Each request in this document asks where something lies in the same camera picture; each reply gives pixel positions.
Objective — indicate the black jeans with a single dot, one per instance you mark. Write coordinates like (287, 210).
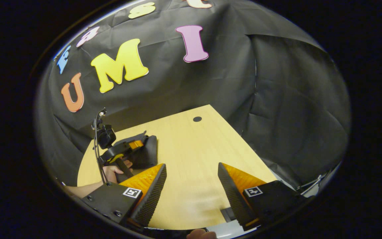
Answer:
(148, 152)

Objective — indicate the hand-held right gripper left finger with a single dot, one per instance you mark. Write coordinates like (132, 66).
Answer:
(153, 199)

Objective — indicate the metal backdrop frame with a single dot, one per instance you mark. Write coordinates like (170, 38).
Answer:
(310, 184)

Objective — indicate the black bracket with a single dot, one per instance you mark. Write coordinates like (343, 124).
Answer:
(228, 214)

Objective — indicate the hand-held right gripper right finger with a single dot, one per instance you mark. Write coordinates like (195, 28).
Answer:
(232, 199)

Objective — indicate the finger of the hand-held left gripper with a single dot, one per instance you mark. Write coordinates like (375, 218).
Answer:
(136, 144)

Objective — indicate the black table grommet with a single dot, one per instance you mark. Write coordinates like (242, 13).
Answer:
(197, 119)

